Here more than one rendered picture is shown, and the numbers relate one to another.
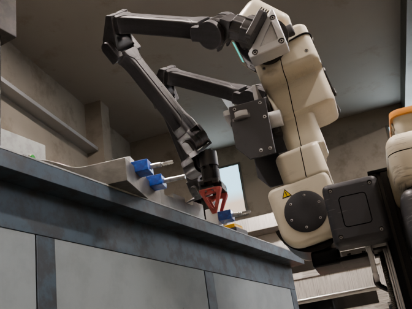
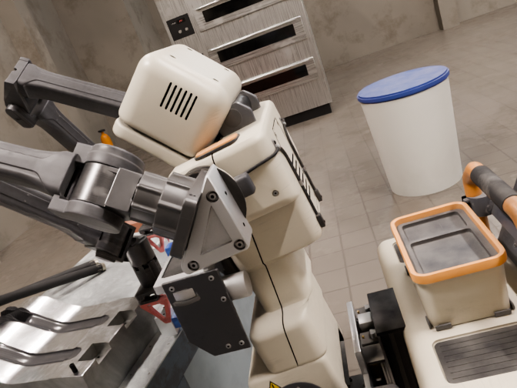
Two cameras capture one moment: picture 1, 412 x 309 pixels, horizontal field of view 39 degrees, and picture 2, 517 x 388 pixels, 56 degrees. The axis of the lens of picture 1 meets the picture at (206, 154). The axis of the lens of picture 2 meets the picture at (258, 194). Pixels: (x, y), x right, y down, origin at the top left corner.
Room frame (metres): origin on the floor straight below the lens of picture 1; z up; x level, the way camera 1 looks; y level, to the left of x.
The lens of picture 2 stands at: (0.63, -0.24, 1.38)
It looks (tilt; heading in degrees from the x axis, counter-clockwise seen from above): 19 degrees down; 357
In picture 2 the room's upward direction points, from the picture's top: 21 degrees counter-clockwise
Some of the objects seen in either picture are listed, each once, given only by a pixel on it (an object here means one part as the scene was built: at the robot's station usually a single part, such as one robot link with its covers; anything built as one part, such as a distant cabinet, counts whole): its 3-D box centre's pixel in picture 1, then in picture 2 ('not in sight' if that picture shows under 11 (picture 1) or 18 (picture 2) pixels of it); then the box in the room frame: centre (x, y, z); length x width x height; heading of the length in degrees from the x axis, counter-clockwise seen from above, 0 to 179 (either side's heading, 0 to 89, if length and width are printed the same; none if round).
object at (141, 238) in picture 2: (207, 160); (137, 250); (1.65, 0.00, 1.02); 0.07 x 0.06 x 0.07; 41
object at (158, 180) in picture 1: (160, 181); not in sight; (1.35, 0.12, 0.85); 0.13 x 0.05 x 0.05; 80
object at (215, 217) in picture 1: (229, 216); (187, 315); (1.64, -0.04, 0.83); 0.13 x 0.05 x 0.05; 76
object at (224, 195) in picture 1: (216, 202); not in sight; (1.66, -0.01, 0.88); 0.07 x 0.07 x 0.09; 76
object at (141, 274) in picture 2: (211, 178); (150, 273); (1.65, -0.01, 0.95); 0.10 x 0.07 x 0.07; 166
